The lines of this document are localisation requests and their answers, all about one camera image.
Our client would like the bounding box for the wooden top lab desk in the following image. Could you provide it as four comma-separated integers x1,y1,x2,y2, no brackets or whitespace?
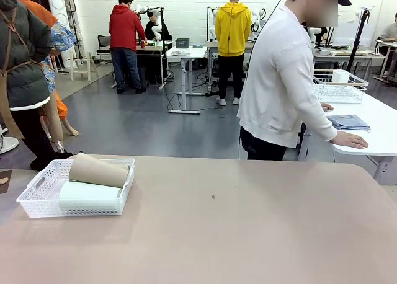
206,41,255,91
313,47,387,77
136,41,173,90

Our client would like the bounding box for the seated person in grey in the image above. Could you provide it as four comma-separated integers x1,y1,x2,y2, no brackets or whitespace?
380,12,397,79

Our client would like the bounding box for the beige plastic cup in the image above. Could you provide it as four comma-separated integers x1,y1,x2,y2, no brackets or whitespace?
68,152,131,189

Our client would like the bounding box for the white perforated plastic basket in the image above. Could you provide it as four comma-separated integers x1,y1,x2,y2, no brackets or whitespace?
16,158,136,219

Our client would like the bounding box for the person in yellow hoodie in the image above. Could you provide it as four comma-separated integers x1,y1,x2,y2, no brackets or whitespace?
214,0,252,107

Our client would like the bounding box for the person in white sweater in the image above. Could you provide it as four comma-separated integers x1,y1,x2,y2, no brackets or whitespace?
237,0,370,161

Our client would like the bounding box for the white wire dish rack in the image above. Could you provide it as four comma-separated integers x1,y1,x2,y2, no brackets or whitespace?
312,69,369,104

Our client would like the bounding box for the person in red hoodie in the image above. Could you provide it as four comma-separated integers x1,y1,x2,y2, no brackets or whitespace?
109,0,148,95

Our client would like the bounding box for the mannequin in dark green jacket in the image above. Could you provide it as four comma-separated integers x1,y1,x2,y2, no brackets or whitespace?
0,0,74,172

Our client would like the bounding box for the person in black hoodie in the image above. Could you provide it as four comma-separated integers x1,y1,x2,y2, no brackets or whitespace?
144,11,171,43

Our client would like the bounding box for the black tripod stand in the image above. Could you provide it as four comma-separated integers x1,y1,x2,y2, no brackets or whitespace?
346,7,372,77

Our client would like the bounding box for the black office chair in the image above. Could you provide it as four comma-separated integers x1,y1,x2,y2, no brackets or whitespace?
96,34,112,60

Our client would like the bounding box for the white standing desk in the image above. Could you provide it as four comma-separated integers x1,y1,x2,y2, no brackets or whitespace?
166,45,208,115

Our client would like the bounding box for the mannequin with orange blue garments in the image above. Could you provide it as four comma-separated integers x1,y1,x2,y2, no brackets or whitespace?
14,0,80,138

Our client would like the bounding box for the white step stool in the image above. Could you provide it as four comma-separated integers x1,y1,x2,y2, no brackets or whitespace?
69,51,100,82

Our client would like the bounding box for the blue grey cloth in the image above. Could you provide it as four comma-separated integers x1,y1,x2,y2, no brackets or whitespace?
327,114,372,132

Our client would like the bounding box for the white plastic cup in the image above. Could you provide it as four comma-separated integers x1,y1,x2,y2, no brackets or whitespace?
332,69,350,84

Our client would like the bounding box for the person's right hand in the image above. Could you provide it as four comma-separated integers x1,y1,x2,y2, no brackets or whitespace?
331,130,370,150

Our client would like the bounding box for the pale green plastic cup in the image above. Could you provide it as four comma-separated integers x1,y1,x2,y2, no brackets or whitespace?
58,180,124,204

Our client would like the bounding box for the person's right forearm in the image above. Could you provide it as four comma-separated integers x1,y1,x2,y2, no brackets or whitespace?
305,107,338,142

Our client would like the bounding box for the white round fan base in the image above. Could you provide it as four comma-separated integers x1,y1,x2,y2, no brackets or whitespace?
0,136,19,154

